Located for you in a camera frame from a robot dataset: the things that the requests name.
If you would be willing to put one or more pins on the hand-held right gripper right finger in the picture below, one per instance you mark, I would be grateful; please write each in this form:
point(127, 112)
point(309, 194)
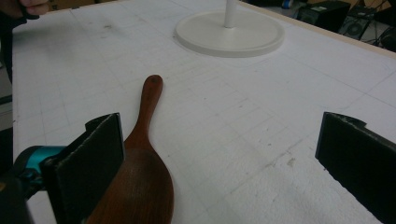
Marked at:
point(355, 155)

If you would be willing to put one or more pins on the white round stand with pole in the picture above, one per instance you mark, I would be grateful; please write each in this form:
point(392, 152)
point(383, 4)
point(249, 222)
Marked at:
point(230, 32)

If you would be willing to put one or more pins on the brown wooden rice paddle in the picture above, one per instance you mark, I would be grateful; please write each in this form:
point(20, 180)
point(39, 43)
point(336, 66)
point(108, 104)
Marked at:
point(141, 174)

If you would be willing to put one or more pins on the black speaker box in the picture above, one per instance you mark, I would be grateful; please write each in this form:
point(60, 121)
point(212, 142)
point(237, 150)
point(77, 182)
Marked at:
point(355, 26)

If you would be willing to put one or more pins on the black equipment box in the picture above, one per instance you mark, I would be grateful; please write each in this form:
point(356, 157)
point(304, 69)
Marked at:
point(323, 12)

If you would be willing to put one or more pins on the brown cardboard box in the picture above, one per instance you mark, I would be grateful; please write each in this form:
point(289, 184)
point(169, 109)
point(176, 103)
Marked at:
point(70, 3)

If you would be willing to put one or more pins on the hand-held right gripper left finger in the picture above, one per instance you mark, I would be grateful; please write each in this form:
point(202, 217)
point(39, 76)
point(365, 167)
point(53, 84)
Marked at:
point(90, 161)

